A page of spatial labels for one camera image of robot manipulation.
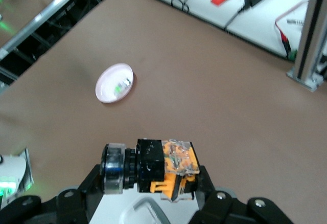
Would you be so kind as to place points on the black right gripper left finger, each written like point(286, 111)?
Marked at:
point(51, 211)

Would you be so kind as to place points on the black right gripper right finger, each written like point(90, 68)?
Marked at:
point(230, 211)

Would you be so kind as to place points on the white side table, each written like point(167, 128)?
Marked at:
point(260, 22)

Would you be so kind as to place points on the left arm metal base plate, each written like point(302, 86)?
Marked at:
point(26, 167)

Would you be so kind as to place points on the orange black push-button switch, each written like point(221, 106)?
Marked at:
point(150, 162)

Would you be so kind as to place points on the aluminium camera post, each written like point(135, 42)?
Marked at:
point(310, 29)

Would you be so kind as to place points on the aluminium table frame rail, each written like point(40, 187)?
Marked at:
point(38, 20)

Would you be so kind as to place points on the silver camera post foot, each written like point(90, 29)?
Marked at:
point(304, 80)

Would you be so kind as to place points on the pink round plate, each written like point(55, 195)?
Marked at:
point(107, 91)

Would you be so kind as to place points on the green push-button switch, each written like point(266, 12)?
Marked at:
point(122, 86)

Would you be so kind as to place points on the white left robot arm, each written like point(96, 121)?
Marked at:
point(10, 167)

